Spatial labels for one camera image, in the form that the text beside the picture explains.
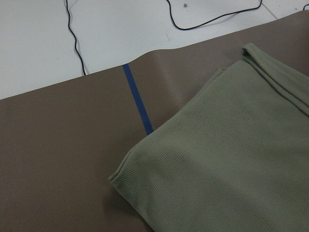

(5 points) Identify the brown paper table cover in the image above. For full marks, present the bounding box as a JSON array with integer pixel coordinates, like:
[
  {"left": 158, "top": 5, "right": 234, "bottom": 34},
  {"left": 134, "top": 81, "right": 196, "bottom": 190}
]
[{"left": 0, "top": 11, "right": 309, "bottom": 232}]

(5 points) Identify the olive green long-sleeve shirt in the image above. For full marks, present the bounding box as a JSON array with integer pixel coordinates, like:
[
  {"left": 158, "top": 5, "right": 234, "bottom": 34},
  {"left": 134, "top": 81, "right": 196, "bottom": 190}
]
[{"left": 109, "top": 43, "right": 309, "bottom": 232}]

